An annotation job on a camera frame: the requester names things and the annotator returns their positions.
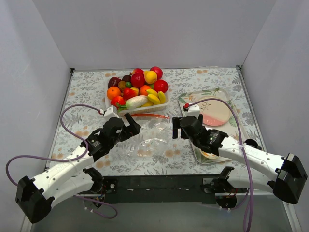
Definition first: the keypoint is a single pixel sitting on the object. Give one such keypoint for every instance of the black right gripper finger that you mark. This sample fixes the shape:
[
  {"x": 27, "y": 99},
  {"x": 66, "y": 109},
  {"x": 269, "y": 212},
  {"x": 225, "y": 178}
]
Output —
[
  {"x": 183, "y": 134},
  {"x": 175, "y": 127}
]

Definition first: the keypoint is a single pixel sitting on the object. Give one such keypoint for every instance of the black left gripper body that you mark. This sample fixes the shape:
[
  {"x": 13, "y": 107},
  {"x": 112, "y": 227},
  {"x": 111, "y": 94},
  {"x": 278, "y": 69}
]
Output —
[{"x": 130, "y": 128}]

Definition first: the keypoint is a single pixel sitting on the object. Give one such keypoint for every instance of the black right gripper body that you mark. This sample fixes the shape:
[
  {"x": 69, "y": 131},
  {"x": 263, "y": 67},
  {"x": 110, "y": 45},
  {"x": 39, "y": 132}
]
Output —
[{"x": 180, "y": 129}]

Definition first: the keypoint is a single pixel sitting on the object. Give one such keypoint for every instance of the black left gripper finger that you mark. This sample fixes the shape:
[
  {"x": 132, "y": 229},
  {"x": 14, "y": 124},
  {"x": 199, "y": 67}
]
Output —
[
  {"x": 126, "y": 124},
  {"x": 133, "y": 128}
]

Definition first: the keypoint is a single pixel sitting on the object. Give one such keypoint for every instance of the clear zip top bag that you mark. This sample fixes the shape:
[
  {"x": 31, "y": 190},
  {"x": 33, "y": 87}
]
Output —
[{"x": 154, "y": 139}]

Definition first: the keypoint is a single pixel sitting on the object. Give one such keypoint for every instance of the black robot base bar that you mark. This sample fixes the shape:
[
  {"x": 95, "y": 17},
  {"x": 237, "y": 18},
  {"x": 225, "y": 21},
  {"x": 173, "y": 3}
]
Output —
[{"x": 199, "y": 188}]

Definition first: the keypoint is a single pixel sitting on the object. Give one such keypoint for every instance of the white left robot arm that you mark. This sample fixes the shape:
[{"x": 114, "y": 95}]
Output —
[{"x": 38, "y": 195}]

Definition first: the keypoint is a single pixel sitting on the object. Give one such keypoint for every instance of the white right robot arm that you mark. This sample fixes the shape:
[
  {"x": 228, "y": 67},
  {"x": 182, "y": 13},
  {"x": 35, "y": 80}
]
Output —
[{"x": 285, "y": 177}]

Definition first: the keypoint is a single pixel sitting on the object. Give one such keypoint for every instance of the red toy apple top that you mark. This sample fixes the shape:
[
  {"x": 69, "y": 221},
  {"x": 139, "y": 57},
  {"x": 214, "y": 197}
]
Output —
[{"x": 158, "y": 71}]

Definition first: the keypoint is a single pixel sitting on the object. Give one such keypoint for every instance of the small floral bowl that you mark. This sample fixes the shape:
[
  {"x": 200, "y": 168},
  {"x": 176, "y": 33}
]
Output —
[{"x": 208, "y": 155}]

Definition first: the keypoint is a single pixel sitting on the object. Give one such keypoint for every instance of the white plastic fruit basket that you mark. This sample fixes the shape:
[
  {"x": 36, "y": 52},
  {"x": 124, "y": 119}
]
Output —
[{"x": 139, "y": 110}]

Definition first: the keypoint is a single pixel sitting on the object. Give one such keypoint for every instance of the white toy radish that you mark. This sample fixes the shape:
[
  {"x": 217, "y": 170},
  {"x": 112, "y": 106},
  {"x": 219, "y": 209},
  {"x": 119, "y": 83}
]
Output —
[{"x": 133, "y": 103}]

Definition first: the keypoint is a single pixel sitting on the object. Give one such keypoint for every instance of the pink and cream plate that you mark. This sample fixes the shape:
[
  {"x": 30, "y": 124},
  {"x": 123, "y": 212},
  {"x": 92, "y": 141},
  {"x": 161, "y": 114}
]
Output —
[{"x": 215, "y": 113}]

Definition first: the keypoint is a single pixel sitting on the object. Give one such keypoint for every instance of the floral rectangular tray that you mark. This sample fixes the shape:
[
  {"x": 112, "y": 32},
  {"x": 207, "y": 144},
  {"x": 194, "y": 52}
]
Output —
[{"x": 230, "y": 127}]

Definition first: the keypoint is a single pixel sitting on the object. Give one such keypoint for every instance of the yellow toy banana bunch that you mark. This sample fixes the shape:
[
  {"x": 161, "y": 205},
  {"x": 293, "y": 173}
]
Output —
[{"x": 154, "y": 97}]

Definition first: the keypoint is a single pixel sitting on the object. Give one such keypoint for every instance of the red yellow toy mango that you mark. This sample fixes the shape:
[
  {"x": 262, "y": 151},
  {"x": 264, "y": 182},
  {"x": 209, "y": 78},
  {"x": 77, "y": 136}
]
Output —
[{"x": 130, "y": 92}]

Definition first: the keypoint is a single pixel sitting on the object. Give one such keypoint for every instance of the orange toy orange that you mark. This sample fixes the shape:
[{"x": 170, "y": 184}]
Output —
[{"x": 113, "y": 92}]

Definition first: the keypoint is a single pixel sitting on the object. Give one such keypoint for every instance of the small orange toy tangerine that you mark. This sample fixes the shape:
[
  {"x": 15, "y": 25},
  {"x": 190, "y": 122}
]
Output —
[{"x": 143, "y": 90}]

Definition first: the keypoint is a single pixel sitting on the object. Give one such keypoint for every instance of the red toy apple right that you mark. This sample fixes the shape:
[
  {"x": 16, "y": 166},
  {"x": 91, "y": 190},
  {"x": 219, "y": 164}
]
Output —
[{"x": 161, "y": 85}]

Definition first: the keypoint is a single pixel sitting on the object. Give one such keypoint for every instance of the brown yellow toy fruit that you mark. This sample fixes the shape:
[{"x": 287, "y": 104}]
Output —
[{"x": 122, "y": 85}]

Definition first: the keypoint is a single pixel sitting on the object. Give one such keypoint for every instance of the dark red toy apple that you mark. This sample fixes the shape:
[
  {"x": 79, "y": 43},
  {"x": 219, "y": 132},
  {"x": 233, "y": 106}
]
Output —
[{"x": 113, "y": 82}]

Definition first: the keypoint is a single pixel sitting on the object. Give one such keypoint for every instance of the red toy pomegranate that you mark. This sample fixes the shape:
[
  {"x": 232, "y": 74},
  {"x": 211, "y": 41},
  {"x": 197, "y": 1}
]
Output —
[{"x": 137, "y": 80}]

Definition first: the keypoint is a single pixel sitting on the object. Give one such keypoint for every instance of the dark purple toy plum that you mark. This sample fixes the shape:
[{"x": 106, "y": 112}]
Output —
[{"x": 127, "y": 78}]

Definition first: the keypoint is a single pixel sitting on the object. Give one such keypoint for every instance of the yellow toy peach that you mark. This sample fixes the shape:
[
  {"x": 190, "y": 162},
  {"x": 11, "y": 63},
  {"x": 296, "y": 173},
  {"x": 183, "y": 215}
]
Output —
[{"x": 150, "y": 77}]

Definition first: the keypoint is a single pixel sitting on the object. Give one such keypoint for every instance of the red toy apple back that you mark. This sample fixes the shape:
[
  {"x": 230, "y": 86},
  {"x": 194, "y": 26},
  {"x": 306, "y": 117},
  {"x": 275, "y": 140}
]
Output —
[{"x": 137, "y": 71}]

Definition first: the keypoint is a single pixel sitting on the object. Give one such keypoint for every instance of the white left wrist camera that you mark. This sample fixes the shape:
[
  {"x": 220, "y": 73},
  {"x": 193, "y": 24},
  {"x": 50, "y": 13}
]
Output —
[{"x": 110, "y": 113}]

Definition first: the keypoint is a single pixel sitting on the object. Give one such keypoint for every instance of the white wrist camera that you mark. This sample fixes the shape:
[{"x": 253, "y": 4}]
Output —
[
  {"x": 110, "y": 113},
  {"x": 193, "y": 111}
]

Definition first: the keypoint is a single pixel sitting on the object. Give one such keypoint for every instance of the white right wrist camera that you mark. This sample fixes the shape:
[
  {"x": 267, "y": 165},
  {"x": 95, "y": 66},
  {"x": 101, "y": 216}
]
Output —
[{"x": 193, "y": 111}]

